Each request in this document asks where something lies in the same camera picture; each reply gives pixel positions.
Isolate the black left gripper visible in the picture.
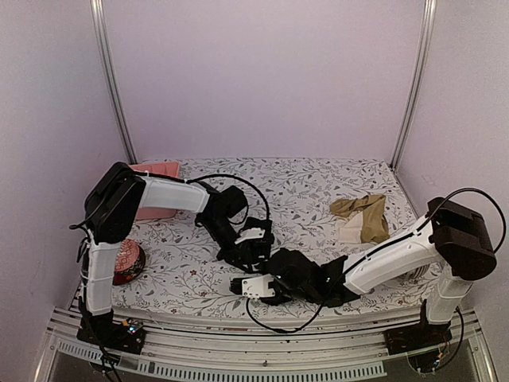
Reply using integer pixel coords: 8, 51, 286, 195
201, 216, 254, 271

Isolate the tan beige underwear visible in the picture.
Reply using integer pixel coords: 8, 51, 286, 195
329, 195, 390, 244

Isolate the black white-striped underwear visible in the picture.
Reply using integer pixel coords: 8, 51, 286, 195
238, 240, 272, 274

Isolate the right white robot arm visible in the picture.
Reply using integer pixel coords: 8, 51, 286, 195
243, 197, 497, 347

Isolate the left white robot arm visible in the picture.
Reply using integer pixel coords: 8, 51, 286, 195
77, 162, 274, 345

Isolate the floral patterned table cloth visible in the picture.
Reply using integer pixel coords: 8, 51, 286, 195
111, 158, 418, 318

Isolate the pink divided organizer box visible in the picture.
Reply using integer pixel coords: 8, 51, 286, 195
130, 162, 180, 220

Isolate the red patterned bowl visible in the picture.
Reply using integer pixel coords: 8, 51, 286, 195
113, 239, 146, 286

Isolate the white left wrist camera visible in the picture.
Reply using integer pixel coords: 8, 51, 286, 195
235, 227, 266, 245

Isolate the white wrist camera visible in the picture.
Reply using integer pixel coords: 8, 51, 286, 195
235, 227, 266, 245
229, 275, 278, 299

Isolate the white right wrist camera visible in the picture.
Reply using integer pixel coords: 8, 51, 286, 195
229, 275, 278, 299

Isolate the aluminium front rail frame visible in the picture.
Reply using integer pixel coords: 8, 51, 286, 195
32, 303, 502, 381

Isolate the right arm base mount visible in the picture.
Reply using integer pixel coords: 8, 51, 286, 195
383, 299, 452, 355

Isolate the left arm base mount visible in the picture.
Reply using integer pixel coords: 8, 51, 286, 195
76, 310, 146, 355

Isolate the left aluminium corner post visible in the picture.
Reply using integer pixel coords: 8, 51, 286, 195
90, 0, 138, 164

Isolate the aluminium corner post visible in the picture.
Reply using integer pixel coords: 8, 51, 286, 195
390, 0, 437, 173
90, 0, 138, 164

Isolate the right aluminium corner post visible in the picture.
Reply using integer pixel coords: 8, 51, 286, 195
390, 0, 437, 173

